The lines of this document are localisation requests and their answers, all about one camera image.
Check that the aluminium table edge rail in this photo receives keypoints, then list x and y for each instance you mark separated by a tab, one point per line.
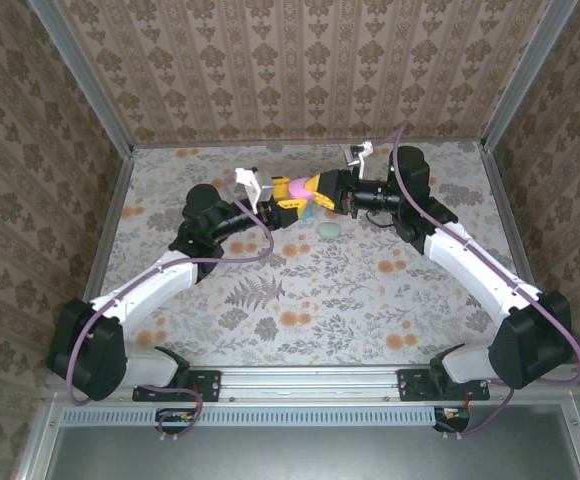
507	215
112	235

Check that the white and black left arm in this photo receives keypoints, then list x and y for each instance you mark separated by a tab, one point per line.
145	285

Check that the pink earbud charging case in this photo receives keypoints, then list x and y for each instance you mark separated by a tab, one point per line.
300	189

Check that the pale green lid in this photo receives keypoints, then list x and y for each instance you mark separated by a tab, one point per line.
330	231

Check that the black connector board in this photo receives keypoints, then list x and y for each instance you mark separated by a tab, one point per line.
177	416
452	415

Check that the grey metal panel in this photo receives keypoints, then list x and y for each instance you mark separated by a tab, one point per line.
320	455

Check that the aluminium corner post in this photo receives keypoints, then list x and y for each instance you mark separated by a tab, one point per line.
80	75
530	70

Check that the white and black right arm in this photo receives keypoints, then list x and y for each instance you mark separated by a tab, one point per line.
470	270

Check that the thin aluminium wall rail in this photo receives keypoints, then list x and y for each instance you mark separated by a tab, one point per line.
250	144

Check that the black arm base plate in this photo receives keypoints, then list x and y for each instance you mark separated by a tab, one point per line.
205	385
412	385

